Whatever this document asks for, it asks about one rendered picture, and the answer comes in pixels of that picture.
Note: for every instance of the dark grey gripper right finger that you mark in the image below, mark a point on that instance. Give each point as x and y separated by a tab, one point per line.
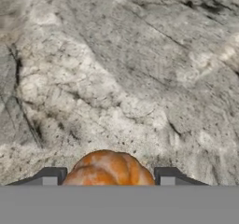
168	173

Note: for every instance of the orange lumpy frozen food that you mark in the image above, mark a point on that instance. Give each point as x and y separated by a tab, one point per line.
107	169

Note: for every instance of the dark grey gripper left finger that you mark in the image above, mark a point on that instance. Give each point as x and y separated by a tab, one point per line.
53	173

